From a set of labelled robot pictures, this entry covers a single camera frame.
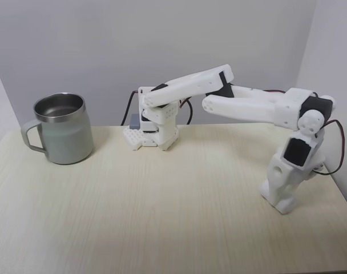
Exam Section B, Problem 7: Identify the red black servo wire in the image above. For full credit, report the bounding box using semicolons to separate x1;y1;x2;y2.
177;96;195;126
316;119;346;176

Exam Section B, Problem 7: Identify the black cable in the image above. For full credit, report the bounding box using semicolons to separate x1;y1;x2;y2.
120;90;140;127

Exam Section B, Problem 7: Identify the green steel-lined mug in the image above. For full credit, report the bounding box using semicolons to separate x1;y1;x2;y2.
21;91;95;166

